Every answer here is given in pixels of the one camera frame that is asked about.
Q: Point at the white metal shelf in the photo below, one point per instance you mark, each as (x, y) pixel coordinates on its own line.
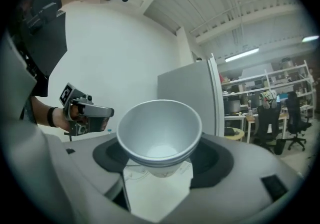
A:
(287, 83)

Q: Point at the white table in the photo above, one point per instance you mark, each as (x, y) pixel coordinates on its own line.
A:
(155, 198)

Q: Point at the person's black shirt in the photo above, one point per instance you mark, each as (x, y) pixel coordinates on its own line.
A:
(50, 51)

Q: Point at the person's left forearm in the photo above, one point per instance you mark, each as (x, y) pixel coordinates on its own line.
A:
(41, 113)

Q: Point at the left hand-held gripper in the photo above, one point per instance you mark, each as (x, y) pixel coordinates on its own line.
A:
(68, 93)

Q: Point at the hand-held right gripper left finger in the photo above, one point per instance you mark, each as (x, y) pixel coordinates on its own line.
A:
(95, 165)

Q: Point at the long ceiling lamp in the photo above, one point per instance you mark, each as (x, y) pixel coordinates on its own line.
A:
(242, 55)
(310, 39)

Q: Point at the white patterned helmet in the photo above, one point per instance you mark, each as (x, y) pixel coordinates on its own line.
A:
(268, 98)

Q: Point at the black chest pack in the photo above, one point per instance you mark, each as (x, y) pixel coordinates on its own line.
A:
(41, 17)

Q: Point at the white office desk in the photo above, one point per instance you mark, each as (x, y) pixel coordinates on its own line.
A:
(235, 117)

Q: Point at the yellow round table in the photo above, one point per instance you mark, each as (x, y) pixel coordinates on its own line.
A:
(236, 133)

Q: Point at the black waste bin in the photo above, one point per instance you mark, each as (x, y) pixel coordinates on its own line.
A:
(280, 147)

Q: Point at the person's left hand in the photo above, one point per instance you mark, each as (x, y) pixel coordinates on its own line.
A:
(61, 119)

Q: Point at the white security camera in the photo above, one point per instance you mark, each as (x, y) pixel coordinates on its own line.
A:
(199, 59)

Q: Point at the black wristband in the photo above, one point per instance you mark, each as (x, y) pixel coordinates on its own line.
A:
(52, 117)

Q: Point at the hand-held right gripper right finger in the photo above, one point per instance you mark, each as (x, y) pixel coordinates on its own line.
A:
(237, 180)

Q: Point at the black computer monitor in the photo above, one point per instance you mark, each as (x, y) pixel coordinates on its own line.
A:
(232, 106)

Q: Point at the grey partition panel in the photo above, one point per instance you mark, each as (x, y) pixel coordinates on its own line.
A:
(185, 85)

